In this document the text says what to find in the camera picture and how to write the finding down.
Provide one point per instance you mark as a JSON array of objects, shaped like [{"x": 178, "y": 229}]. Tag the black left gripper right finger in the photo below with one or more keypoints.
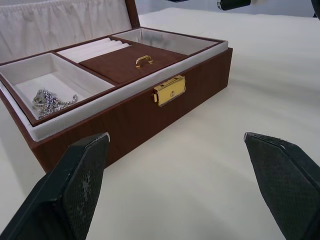
[{"x": 282, "y": 185}]

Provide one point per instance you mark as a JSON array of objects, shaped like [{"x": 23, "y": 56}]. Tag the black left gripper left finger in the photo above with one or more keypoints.
[{"x": 75, "y": 195}]

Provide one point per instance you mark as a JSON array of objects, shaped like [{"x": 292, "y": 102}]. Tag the brown wood-grain jewelry box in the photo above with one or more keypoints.
[{"x": 140, "y": 120}]

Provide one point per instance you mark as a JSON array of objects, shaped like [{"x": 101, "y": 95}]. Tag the brown white-lined jewelry tray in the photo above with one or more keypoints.
[{"x": 112, "y": 66}]

